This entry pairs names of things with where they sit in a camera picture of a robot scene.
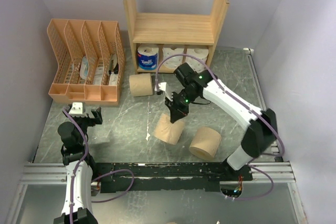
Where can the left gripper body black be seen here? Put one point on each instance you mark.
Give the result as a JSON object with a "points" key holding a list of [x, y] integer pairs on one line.
{"points": [[84, 121]]}

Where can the white paper clip box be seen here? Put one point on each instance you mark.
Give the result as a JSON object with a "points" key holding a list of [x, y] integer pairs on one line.
{"points": [[113, 81]]}

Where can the blue Tempo roll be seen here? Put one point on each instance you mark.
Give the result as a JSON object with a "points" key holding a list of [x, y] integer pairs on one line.
{"points": [[148, 55]]}

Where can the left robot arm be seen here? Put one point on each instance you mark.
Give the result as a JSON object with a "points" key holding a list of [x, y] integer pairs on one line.
{"points": [[79, 164]]}

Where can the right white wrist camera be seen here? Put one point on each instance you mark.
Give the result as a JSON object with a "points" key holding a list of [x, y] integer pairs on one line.
{"points": [[163, 87]]}

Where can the aluminium frame rail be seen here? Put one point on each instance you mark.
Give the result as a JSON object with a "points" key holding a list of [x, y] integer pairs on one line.
{"points": [[261, 172]]}

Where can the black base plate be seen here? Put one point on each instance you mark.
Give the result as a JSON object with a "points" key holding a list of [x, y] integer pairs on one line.
{"points": [[124, 179]]}

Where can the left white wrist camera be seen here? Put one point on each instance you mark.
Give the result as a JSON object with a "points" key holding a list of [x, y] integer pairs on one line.
{"points": [[77, 109]]}

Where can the wooden two-tier shelf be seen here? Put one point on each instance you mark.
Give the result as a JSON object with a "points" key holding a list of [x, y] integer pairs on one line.
{"points": [[178, 29]]}

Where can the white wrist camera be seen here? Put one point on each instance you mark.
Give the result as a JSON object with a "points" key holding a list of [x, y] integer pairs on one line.
{"points": [[77, 109], [163, 87]]}

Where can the blue correction tape package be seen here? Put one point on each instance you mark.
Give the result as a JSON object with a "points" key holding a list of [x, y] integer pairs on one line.
{"points": [[84, 68]]}

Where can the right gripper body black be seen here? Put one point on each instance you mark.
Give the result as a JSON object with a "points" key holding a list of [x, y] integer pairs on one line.
{"points": [[181, 100]]}

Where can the white barcode packet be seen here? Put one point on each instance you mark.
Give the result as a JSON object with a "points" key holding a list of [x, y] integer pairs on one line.
{"points": [[98, 75]]}

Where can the brown paper towel roll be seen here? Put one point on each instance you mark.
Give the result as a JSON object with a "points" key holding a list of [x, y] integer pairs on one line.
{"points": [[168, 132], [205, 143], [141, 85]]}

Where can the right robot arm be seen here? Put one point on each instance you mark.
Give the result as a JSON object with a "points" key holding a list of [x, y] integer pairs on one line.
{"points": [[260, 125]]}

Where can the black stapler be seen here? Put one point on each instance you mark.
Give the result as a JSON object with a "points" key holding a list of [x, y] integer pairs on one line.
{"points": [[114, 65]]}

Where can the pink plastic desk organizer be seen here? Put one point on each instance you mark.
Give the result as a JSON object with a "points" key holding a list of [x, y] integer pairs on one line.
{"points": [[90, 59]]}

